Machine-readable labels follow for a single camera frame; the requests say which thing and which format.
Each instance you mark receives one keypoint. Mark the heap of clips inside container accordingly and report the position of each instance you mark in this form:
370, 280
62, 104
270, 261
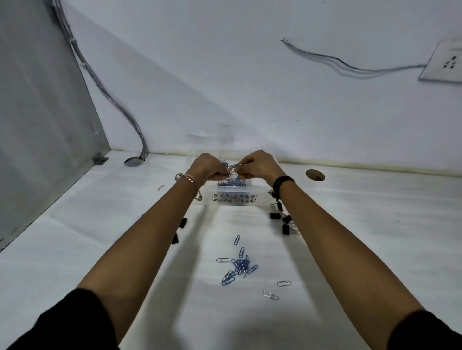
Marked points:
231, 184

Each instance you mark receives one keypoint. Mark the clear floral plastic container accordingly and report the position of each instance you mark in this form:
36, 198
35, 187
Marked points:
234, 197

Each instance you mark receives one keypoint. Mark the person's left fingers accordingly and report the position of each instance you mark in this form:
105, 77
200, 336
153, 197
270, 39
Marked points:
220, 172

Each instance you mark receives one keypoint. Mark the person's right hand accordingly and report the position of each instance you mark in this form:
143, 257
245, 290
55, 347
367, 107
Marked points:
260, 165

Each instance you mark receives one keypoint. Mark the black binder clip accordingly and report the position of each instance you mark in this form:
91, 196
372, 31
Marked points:
275, 215
287, 219
175, 238
183, 223
286, 229
279, 206

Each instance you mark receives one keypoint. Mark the person's left forearm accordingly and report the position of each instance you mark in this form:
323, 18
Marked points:
144, 248

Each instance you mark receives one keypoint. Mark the person's black sleeve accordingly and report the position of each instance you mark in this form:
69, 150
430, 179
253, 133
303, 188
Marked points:
427, 333
68, 324

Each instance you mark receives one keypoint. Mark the black thread wristband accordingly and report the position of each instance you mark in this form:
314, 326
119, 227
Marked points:
280, 182

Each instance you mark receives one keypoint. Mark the person's left hand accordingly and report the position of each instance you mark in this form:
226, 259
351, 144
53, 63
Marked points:
205, 166

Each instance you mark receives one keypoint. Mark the silver paper clip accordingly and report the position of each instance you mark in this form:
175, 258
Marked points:
222, 260
270, 295
284, 283

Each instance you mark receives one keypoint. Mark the person's right forearm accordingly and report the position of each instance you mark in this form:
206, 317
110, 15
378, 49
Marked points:
339, 259

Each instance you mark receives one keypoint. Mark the small metal partition bracket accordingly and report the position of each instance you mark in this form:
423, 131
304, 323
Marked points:
100, 159

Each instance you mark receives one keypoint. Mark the person's right fingers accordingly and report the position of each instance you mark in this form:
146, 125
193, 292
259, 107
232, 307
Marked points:
244, 170

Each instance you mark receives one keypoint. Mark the person's black left sleeve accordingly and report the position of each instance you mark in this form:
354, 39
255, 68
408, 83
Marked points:
68, 324

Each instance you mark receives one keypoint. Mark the white wall socket plate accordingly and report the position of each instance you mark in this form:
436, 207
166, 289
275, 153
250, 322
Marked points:
443, 62

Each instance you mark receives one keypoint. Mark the pile of blue paper clips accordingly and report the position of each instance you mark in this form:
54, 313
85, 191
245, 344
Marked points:
241, 266

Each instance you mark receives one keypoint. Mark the grey partition panel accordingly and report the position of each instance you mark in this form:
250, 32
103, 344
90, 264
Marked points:
39, 108

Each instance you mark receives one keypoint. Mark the person's black right sleeve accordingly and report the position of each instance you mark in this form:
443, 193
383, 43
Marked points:
427, 333

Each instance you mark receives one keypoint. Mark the blue paper clip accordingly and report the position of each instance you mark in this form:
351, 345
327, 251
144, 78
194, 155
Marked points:
236, 239
241, 252

